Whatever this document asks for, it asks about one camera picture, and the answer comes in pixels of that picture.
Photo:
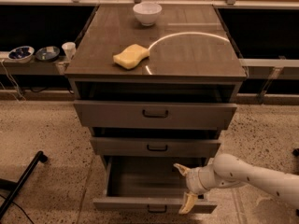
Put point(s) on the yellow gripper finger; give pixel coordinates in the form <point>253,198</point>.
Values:
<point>189,200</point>
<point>182,169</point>

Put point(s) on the white paper cup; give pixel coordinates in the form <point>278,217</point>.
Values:
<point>69,49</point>

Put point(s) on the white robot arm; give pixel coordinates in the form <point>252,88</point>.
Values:
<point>228,171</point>

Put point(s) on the black stand leg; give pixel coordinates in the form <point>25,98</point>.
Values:
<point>14,187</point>

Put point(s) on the white bowl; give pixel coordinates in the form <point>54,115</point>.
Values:
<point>147,13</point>

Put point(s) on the grey top drawer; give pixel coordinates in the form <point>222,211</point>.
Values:
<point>150,115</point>

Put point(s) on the yellow sponge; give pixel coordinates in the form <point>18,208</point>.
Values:
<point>131,56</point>

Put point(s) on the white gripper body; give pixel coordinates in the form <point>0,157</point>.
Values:
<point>193,180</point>

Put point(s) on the blue patterned bowl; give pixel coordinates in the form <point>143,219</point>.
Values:
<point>23,54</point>

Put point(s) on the grey drawer cabinet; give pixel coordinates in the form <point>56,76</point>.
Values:
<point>191,59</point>

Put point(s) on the dark glazed bowl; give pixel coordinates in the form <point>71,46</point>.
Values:
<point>48,54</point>

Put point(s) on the grey drawer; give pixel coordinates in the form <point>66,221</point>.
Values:
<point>144,184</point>
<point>155,142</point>
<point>150,115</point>

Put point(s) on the grey side shelf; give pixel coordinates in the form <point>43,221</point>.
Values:
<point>34,67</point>

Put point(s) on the grey middle drawer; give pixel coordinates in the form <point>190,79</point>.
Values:
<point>155,142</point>

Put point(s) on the grey bottom drawer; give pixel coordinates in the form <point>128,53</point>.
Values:
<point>144,184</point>

